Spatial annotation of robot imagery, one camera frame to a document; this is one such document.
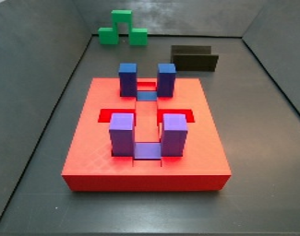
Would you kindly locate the green stepped arch block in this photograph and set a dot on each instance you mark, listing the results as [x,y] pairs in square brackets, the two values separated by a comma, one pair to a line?
[122,23]

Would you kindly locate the black U-shaped block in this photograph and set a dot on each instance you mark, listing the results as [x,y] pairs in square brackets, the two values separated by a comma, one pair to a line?
[193,58]

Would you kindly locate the red puzzle base board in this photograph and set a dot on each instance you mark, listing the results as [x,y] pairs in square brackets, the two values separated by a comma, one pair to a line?
[93,170]

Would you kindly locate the purple U-shaped block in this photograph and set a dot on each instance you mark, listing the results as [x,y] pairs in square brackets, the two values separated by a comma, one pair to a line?
[140,138]

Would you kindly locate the dark blue U-shaped block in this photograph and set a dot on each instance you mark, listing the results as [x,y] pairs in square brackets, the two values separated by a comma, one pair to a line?
[146,90]

